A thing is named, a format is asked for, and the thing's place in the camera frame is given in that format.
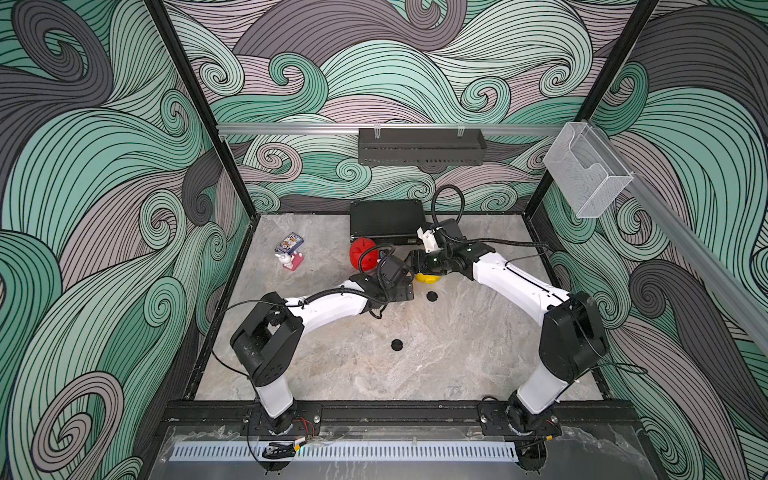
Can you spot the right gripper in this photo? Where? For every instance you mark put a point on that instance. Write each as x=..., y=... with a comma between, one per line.
x=418, y=262

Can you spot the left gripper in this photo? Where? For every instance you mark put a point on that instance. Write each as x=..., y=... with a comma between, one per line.
x=405, y=290

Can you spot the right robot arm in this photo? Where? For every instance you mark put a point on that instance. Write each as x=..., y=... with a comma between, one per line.
x=572, y=336

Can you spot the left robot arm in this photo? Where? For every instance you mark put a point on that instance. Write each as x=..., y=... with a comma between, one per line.
x=267, y=339

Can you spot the red piggy bank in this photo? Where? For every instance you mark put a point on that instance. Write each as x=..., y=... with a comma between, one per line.
x=363, y=254

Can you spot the yellow piggy bank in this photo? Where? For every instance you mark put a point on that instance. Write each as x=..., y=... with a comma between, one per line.
x=427, y=278

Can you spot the black case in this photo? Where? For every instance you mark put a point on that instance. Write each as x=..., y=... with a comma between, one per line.
x=387, y=221

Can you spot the white pink bunny toy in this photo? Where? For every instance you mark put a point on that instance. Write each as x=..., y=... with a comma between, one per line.
x=290, y=261

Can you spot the card box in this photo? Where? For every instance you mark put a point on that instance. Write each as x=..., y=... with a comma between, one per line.
x=290, y=244

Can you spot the clear plastic holder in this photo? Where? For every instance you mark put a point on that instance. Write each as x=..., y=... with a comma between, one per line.
x=588, y=170

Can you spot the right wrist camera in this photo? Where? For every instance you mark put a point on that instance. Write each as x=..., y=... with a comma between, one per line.
x=428, y=238

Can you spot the black wall shelf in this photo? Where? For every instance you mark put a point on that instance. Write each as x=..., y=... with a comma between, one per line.
x=421, y=148

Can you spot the white cable duct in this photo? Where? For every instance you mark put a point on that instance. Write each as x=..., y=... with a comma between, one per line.
x=431, y=451

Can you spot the aluminium rail right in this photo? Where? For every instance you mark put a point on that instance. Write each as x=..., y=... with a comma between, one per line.
x=717, y=225

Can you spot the aluminium rail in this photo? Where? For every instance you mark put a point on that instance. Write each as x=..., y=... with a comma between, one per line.
x=717, y=225
x=324, y=129

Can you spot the aluminium rail back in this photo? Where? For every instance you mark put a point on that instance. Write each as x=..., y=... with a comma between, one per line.
x=324, y=129

